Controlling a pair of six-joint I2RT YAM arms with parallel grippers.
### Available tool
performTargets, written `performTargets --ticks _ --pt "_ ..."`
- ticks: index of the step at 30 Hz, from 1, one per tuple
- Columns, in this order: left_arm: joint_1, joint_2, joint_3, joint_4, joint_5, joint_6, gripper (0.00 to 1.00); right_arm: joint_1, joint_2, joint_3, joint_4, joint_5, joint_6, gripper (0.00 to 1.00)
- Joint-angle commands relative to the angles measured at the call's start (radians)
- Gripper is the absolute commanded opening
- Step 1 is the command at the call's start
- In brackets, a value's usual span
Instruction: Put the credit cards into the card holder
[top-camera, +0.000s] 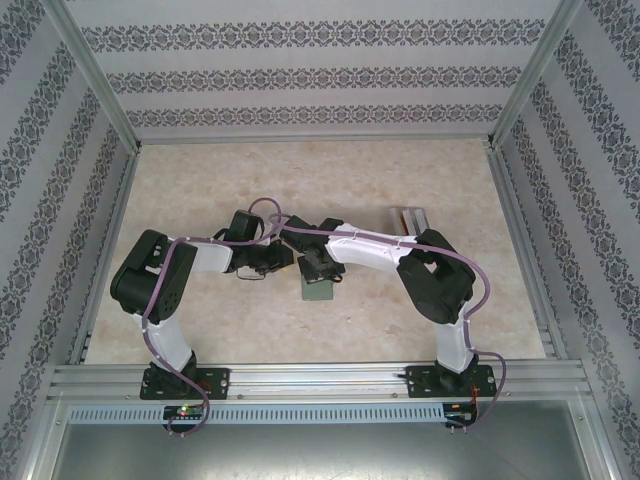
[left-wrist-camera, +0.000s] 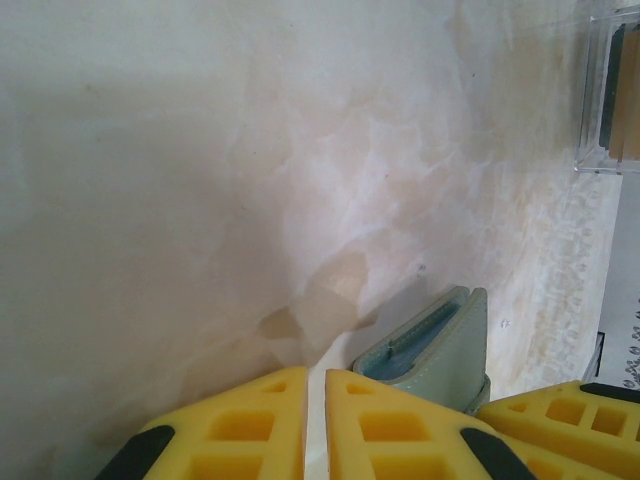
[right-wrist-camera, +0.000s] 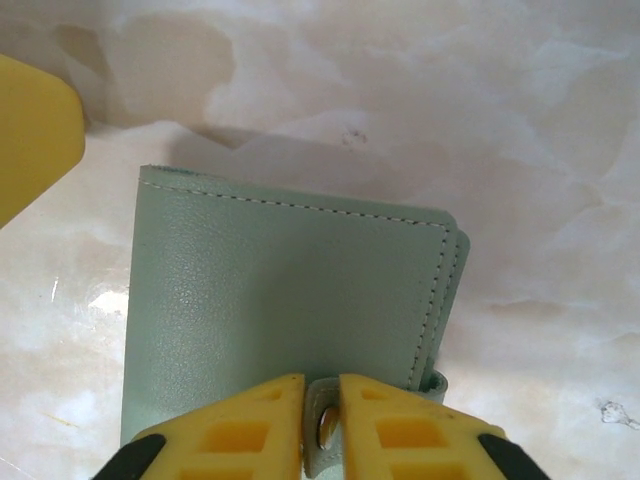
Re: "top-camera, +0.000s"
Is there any green leather card holder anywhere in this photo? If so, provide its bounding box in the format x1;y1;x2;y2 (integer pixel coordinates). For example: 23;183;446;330
300;278;336;303

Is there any black mounting plate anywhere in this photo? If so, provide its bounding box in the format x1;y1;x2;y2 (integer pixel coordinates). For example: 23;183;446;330
139;367;232;401
404;364;499;400

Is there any small circuit board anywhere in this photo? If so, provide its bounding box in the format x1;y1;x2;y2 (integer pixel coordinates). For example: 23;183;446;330
163;405;207;421
443;402;479;422

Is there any grey metal sheet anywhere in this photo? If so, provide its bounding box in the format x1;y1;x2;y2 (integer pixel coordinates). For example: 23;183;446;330
47;422;604;480

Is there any long aluminium base rail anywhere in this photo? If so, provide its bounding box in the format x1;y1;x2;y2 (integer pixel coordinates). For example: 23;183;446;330
48;362;592;401

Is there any aluminium side rail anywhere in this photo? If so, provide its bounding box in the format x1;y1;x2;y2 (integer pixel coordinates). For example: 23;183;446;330
485;142;571;362
67;144;144;366

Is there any slotted grey cable duct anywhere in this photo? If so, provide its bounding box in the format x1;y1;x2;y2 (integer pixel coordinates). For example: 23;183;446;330
66;403;447;425

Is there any purple cable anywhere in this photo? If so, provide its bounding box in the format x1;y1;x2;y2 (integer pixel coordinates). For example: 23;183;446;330
268;213;511;435
141;197;282;439

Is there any aluminium frame post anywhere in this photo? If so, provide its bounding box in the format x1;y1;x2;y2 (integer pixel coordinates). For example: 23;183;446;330
485;0;586;149
42;0;143;151

